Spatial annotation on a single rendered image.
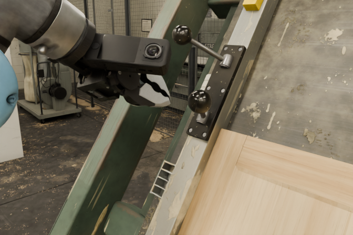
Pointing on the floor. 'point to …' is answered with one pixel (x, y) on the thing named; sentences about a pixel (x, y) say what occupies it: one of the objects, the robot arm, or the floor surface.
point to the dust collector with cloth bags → (45, 86)
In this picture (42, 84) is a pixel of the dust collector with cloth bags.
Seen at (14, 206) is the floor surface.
